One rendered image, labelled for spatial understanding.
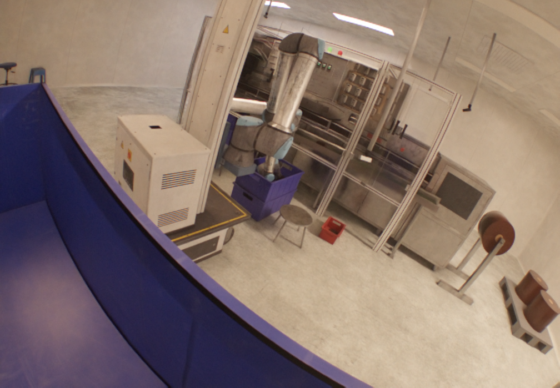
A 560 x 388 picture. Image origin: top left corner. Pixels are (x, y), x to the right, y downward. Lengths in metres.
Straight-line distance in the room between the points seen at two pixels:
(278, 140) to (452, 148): 4.80
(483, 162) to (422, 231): 3.29
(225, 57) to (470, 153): 5.24
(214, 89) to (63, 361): 1.39
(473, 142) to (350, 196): 3.57
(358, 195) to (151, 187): 2.32
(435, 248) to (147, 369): 2.94
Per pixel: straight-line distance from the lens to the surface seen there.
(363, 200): 3.01
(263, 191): 2.23
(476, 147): 5.90
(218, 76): 1.48
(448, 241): 3.04
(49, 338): 0.42
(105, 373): 0.38
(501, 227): 3.00
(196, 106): 1.61
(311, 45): 1.48
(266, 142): 1.42
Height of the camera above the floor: 1.35
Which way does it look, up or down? 24 degrees down
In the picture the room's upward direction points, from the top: 21 degrees clockwise
